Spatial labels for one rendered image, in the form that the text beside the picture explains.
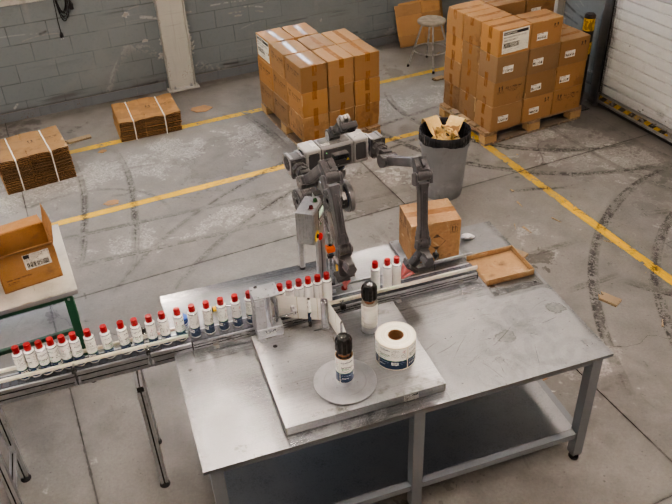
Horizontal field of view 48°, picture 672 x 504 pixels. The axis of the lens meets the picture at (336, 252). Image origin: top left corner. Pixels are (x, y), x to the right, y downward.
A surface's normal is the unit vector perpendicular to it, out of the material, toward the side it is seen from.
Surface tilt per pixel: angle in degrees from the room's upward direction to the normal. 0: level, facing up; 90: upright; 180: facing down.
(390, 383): 0
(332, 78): 91
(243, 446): 0
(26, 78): 90
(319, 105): 90
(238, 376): 0
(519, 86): 90
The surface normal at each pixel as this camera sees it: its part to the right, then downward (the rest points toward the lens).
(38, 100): 0.42, 0.51
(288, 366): -0.04, -0.81
